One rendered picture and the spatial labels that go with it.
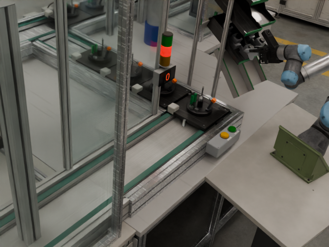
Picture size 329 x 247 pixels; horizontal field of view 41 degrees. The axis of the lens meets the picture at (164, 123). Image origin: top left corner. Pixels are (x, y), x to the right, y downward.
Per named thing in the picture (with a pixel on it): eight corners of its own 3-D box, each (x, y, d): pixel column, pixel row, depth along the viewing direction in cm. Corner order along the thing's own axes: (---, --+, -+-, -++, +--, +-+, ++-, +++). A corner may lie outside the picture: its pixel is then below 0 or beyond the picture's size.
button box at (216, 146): (239, 139, 223) (241, 129, 220) (216, 158, 209) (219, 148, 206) (227, 133, 226) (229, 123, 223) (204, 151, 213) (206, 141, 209)
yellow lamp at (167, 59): (172, 64, 205) (173, 55, 202) (165, 67, 202) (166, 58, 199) (163, 60, 208) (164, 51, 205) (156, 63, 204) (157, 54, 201)
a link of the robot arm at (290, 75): (295, 89, 210) (302, 68, 211) (296, 82, 200) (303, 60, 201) (279, 85, 213) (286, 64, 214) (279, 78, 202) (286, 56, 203)
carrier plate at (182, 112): (229, 112, 233) (230, 109, 232) (204, 132, 217) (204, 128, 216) (193, 94, 244) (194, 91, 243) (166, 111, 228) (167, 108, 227)
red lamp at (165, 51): (173, 54, 202) (174, 45, 199) (166, 58, 199) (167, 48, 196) (164, 50, 205) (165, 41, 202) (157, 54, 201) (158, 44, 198)
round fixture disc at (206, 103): (217, 109, 231) (218, 106, 229) (202, 120, 221) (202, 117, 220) (196, 98, 237) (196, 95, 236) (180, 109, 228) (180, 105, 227)
